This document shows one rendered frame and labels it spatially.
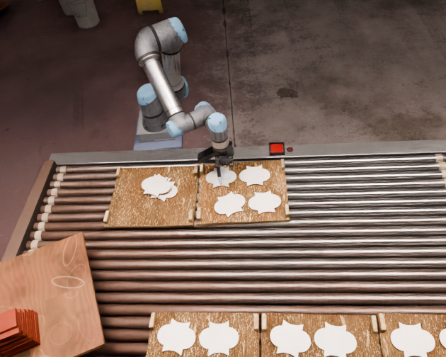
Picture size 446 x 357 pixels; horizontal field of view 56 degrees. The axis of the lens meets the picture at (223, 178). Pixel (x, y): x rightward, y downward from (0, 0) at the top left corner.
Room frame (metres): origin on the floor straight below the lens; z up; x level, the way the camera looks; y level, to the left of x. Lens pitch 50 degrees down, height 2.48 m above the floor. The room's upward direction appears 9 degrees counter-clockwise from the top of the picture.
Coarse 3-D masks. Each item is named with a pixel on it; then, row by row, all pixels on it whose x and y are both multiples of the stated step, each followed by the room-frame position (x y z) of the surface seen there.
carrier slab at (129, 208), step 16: (128, 176) 1.38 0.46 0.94; (144, 176) 1.37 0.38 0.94; (176, 176) 1.33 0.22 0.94; (192, 176) 1.32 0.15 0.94; (128, 192) 1.28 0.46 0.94; (192, 192) 1.22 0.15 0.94; (112, 208) 1.20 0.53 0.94; (128, 208) 1.19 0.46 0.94; (144, 208) 1.17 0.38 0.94; (160, 208) 1.16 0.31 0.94; (176, 208) 1.14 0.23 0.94; (192, 208) 1.13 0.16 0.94; (112, 224) 1.11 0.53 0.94; (128, 224) 1.10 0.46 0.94; (144, 224) 1.08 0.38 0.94; (160, 224) 1.07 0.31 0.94; (176, 224) 1.06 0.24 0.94; (192, 224) 1.04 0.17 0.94
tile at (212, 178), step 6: (228, 168) 1.33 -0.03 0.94; (210, 174) 1.31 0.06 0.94; (216, 174) 1.30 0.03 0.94; (234, 174) 1.28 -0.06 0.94; (210, 180) 1.27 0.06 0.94; (216, 180) 1.26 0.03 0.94; (228, 180) 1.25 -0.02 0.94; (234, 180) 1.25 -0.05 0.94; (216, 186) 1.23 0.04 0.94; (228, 186) 1.22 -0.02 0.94
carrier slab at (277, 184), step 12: (216, 168) 1.35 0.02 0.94; (240, 168) 1.32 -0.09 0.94; (264, 168) 1.30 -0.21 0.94; (276, 168) 1.29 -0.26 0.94; (204, 180) 1.28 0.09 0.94; (240, 180) 1.25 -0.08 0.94; (276, 180) 1.21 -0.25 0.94; (204, 192) 1.21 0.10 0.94; (216, 192) 1.20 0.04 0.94; (228, 192) 1.19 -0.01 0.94; (240, 192) 1.18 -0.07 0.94; (252, 192) 1.17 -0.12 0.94; (264, 192) 1.16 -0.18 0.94; (276, 192) 1.14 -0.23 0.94; (204, 204) 1.14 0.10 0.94; (204, 216) 1.08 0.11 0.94; (216, 216) 1.06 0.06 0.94; (240, 216) 1.04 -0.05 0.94; (252, 216) 1.03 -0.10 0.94; (264, 216) 1.02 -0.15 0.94; (276, 216) 1.01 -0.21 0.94
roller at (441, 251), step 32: (96, 256) 0.97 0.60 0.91; (128, 256) 0.95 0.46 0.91; (160, 256) 0.92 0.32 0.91; (192, 256) 0.90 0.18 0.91; (224, 256) 0.87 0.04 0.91; (256, 256) 0.85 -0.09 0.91; (288, 256) 0.83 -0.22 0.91; (320, 256) 0.81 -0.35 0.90; (352, 256) 0.78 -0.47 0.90; (384, 256) 0.76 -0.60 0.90; (416, 256) 0.74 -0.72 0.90
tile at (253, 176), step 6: (246, 168) 1.31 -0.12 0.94; (252, 168) 1.30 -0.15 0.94; (258, 168) 1.30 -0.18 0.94; (240, 174) 1.28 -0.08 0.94; (246, 174) 1.27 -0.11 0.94; (252, 174) 1.26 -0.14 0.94; (258, 174) 1.26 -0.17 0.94; (264, 174) 1.25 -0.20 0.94; (246, 180) 1.24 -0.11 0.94; (252, 180) 1.23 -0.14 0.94; (258, 180) 1.22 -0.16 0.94; (264, 180) 1.22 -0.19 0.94
